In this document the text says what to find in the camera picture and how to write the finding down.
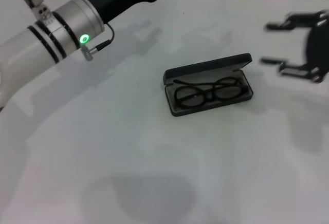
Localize black glasses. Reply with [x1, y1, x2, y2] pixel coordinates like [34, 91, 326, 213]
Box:
[172, 76, 249, 108]

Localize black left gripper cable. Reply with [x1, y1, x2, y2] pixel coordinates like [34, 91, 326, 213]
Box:
[81, 23, 115, 61]

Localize black glasses case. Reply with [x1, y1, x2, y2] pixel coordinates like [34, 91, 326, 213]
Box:
[162, 53, 254, 118]

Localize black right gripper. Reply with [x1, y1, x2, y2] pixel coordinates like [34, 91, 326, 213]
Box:
[259, 9, 329, 84]

